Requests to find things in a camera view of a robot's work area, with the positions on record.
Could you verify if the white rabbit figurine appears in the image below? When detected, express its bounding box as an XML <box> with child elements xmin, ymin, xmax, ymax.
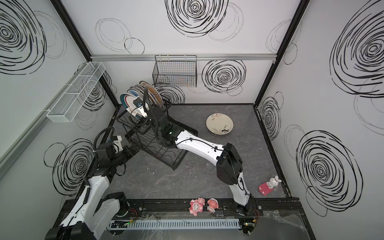
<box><xmin>266</xmin><ymin>175</ymin><xmax>282</xmax><ymax>189</ymax></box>

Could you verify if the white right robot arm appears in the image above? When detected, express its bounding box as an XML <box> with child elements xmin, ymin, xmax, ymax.
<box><xmin>139</xmin><ymin>87</ymin><xmax>252</xmax><ymax>216</ymax></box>

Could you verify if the black wire wall basket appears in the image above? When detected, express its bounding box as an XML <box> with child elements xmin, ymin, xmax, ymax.
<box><xmin>152</xmin><ymin>55</ymin><xmax>198</xmax><ymax>88</ymax></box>

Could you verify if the orange sunburst plate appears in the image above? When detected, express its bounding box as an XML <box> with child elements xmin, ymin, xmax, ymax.
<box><xmin>139</xmin><ymin>81</ymin><xmax>164</xmax><ymax>108</ymax></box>

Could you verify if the cream floral plate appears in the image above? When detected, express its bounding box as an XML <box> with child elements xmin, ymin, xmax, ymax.
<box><xmin>206</xmin><ymin>113</ymin><xmax>234</xmax><ymax>135</ymax></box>

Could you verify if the pink plush doll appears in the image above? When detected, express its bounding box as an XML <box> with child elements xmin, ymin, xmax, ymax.
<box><xmin>189</xmin><ymin>198</ymin><xmax>205</xmax><ymax>217</ymax></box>

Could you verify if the white mesh wall shelf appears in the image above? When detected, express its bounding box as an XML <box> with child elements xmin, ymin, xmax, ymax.
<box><xmin>46</xmin><ymin>62</ymin><xmax>106</xmax><ymax>123</ymax></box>

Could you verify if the white green emblem plate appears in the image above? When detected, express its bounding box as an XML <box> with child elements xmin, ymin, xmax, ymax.
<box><xmin>131</xmin><ymin>85</ymin><xmax>145</xmax><ymax>95</ymax></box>

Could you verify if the blue striped plate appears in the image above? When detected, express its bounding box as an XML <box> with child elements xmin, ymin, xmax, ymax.
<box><xmin>127</xmin><ymin>89</ymin><xmax>142</xmax><ymax>98</ymax></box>

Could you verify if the black wire dish rack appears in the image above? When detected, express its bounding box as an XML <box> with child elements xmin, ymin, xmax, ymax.
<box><xmin>116</xmin><ymin>107</ymin><xmax>187</xmax><ymax>170</ymax></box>

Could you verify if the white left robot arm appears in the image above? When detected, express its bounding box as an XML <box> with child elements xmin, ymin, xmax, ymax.
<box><xmin>45</xmin><ymin>127</ymin><xmax>140</xmax><ymax>240</ymax></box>

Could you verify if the white slotted cable duct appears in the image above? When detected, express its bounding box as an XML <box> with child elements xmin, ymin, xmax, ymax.
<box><xmin>107</xmin><ymin>219</ymin><xmax>241</xmax><ymax>231</ymax></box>

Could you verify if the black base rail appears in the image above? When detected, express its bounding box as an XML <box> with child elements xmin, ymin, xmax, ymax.
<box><xmin>114</xmin><ymin>198</ymin><xmax>302</xmax><ymax>219</ymax></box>

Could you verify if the green red rimmed plate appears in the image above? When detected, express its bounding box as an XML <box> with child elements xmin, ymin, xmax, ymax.
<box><xmin>120</xmin><ymin>93</ymin><xmax>147</xmax><ymax>119</ymax></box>

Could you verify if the pink round figurine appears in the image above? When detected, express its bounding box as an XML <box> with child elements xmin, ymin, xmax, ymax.
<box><xmin>207</xmin><ymin>199</ymin><xmax>219</xmax><ymax>214</ymax></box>

